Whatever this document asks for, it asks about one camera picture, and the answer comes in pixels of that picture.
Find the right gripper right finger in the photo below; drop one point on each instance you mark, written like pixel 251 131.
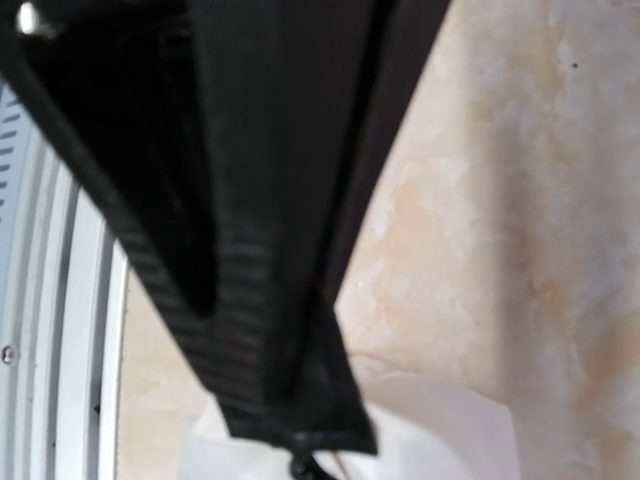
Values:
pixel 311 97

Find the front aluminium rail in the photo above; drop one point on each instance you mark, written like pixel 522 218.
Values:
pixel 63 289

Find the white drawstring pouch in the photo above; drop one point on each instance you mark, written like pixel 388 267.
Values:
pixel 425 430

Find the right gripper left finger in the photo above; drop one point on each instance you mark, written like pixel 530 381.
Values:
pixel 185 121

